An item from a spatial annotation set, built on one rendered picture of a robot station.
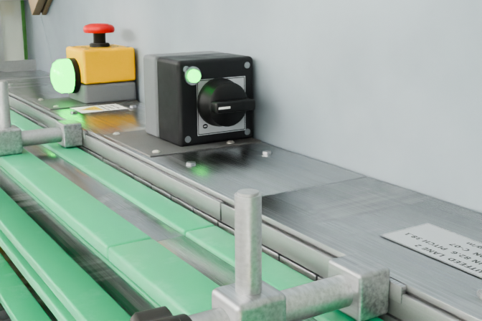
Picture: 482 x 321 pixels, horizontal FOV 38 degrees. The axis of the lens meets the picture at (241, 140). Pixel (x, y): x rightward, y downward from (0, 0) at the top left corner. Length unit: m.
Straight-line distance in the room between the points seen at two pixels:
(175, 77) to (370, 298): 0.34
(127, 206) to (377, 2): 0.24
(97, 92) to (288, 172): 0.41
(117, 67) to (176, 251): 0.49
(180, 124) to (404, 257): 0.31
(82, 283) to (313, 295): 0.30
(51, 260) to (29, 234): 0.08
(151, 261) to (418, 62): 0.23
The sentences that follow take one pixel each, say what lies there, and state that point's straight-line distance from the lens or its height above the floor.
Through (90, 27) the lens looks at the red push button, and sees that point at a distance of 0.92.
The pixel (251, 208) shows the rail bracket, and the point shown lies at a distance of 0.31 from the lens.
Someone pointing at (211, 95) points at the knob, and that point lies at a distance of 0.63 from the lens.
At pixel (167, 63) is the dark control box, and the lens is 0.65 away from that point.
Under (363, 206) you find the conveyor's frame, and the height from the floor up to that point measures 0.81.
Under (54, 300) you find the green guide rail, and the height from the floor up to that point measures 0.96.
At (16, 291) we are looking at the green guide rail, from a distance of 0.84.
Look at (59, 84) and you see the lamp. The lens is 0.91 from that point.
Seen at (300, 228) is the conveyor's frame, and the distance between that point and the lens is 0.43.
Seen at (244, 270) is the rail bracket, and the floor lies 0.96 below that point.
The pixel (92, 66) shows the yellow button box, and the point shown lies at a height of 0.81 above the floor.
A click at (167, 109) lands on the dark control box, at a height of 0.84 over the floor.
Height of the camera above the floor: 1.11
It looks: 30 degrees down
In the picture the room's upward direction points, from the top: 98 degrees counter-clockwise
